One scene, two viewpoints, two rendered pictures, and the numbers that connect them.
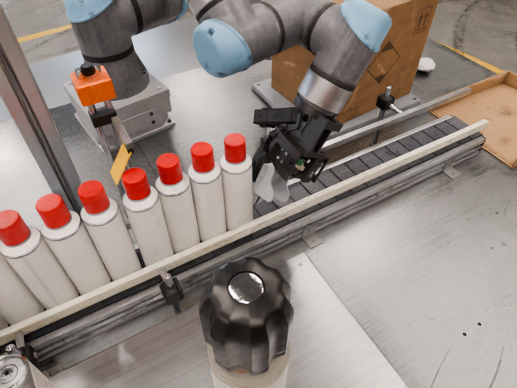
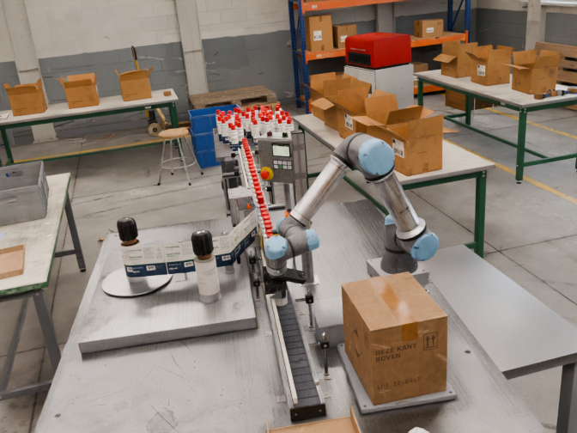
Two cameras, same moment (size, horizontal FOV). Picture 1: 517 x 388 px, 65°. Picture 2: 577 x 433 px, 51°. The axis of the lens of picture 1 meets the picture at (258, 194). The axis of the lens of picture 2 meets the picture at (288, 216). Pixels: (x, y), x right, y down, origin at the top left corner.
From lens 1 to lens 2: 2.40 m
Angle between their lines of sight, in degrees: 89
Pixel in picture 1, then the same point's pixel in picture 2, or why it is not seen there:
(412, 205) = (268, 373)
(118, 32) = (388, 238)
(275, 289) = (197, 234)
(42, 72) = (466, 260)
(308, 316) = (227, 312)
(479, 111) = not seen: outside the picture
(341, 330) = (216, 318)
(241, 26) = (282, 222)
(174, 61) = (471, 307)
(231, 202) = not seen: hidden behind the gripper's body
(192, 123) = not seen: hidden behind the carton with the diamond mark
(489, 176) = (268, 415)
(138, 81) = (386, 266)
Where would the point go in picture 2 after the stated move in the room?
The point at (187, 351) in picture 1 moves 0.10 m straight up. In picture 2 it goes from (235, 289) to (233, 267)
